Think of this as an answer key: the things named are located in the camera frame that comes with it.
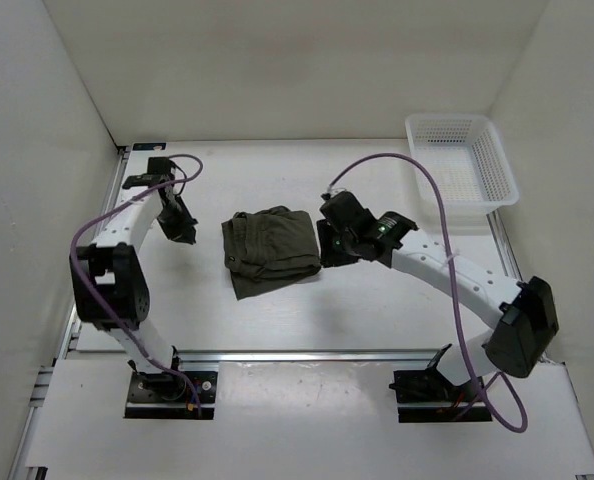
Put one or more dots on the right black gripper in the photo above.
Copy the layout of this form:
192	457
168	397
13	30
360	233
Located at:
328	255

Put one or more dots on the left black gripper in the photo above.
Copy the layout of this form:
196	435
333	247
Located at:
186	227

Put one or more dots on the olive green shorts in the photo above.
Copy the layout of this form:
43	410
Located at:
269	250

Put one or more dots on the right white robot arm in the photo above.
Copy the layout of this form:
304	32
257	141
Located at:
413	252

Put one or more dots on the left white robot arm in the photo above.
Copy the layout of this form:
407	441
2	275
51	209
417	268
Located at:
110	288

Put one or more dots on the white perforated plastic basket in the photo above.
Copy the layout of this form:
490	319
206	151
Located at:
464	155

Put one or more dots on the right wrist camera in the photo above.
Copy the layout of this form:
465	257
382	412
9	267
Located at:
347	210

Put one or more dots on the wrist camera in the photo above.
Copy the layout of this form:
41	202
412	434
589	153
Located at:
161	166
347	210

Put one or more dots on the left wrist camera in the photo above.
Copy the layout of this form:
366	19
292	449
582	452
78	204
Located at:
161	166

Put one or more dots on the right aluminium rail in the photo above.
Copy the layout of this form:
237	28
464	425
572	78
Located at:
507	250

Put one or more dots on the front aluminium rail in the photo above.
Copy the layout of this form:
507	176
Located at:
351	355

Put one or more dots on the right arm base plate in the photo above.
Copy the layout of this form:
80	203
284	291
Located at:
424	396

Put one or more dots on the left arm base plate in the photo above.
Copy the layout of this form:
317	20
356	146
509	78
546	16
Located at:
197	390

